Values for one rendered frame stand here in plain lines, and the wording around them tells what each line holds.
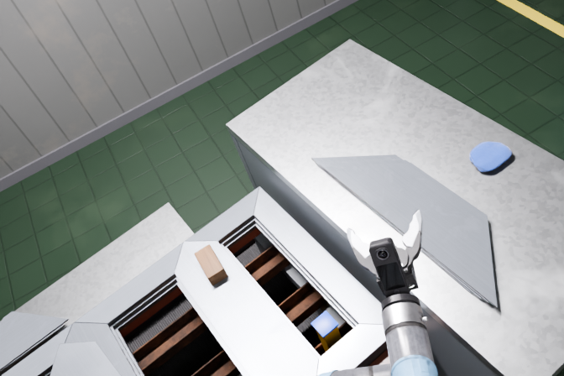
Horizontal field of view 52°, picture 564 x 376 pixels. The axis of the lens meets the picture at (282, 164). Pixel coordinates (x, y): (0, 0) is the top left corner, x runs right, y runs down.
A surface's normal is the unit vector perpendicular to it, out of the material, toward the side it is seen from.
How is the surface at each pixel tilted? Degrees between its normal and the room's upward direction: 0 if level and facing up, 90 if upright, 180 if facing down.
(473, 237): 0
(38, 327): 0
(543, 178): 0
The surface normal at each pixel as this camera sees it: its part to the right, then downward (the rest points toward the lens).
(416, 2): -0.24, -0.65
